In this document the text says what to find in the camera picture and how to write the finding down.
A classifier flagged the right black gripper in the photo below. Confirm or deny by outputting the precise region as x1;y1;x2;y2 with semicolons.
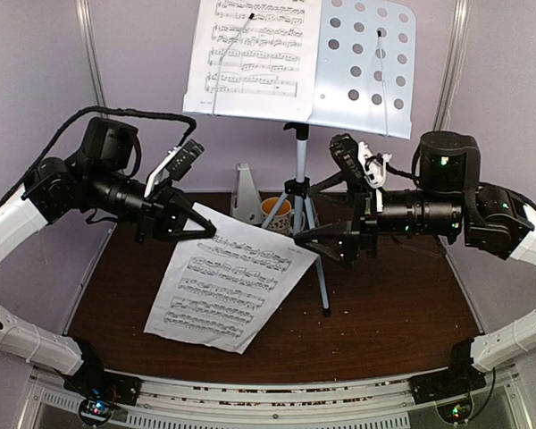
292;168;465;272

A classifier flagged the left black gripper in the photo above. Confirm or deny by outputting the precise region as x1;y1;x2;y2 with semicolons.
85;164;216;244

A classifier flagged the sheet music page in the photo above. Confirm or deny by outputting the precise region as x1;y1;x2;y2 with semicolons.
183;0;322;122
144;203;319;354

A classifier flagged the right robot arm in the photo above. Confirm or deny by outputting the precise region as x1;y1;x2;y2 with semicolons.
294;130;536;404

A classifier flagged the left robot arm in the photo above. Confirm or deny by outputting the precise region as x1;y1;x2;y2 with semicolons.
0;114;216;402

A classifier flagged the white tripod stand pole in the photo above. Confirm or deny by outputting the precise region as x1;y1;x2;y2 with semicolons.
283;122;331;317

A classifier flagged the yellow patterned mug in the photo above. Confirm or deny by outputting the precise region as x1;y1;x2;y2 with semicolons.
260;197;295;236

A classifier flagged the white metronome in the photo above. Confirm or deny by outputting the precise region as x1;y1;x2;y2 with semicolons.
230;163;262;225

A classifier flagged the white perforated music stand desk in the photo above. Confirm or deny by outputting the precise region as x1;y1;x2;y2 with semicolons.
301;1;416;139

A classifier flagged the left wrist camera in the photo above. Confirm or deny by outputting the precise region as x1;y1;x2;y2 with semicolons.
144;139;205;198

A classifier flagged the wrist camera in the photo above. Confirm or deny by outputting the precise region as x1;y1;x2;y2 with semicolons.
329;133;392;189
144;139;205;198

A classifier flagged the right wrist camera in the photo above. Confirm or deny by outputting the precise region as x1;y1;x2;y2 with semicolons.
329;133;392;189

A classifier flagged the right wire page holder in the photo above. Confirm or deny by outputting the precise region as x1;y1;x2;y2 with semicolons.
376;28;389;137

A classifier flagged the wire page holder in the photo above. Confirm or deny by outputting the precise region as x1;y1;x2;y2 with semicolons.
376;28;389;137
212;12;255;116

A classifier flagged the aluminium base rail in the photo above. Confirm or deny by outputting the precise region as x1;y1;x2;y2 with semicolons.
26;352;528;429

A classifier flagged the left wire page holder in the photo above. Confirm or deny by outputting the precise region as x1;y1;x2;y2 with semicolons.
212;12;255;116

